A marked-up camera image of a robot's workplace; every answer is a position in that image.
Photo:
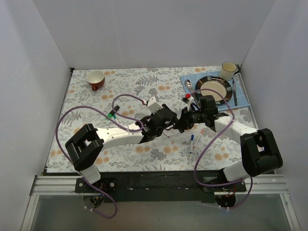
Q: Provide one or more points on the steel knife patterned handle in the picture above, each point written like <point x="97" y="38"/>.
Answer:
<point x="234" y="92"/>

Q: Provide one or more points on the green capped black highlighter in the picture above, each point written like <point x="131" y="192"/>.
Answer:
<point x="112" y="113"/>

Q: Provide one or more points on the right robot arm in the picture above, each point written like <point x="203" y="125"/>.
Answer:
<point x="259" y="150"/>

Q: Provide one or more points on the aluminium frame rail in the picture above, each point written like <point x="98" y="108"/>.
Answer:
<point x="54" y="185"/>

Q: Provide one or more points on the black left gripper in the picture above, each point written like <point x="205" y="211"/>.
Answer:
<point x="169" y="118"/>

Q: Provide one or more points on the cream enamel mug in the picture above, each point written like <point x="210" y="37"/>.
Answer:
<point x="228" y="70"/>

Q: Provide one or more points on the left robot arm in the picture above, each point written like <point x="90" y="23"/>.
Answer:
<point x="84" y="147"/>

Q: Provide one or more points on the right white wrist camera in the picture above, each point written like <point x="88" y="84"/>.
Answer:
<point x="189" y="100"/>

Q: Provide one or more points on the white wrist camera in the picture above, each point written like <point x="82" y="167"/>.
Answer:
<point x="189" y="100"/>
<point x="153" y="105"/>

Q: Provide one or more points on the steel fork patterned handle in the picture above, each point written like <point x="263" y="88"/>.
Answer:
<point x="196" y="101"/>

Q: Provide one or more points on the steel spoon patterned handle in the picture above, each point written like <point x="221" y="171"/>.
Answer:
<point x="189" y="86"/>

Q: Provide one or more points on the red ceramic cup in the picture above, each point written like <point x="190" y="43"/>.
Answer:
<point x="96" y="79"/>

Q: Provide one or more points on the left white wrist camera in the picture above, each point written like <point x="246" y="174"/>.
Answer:
<point x="153" y="105"/>

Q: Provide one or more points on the black rimmed beige plate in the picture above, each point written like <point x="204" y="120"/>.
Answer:
<point x="215" y="86"/>

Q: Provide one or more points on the pink capped white pen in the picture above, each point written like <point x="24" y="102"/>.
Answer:
<point x="198" y="138"/>

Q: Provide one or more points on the blue capped white pen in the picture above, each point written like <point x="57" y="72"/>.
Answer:
<point x="191" y="144"/>

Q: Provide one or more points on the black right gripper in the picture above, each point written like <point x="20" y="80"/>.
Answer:
<point x="186" y="119"/>

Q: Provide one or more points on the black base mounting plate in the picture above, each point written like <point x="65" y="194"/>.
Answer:
<point x="155" y="186"/>

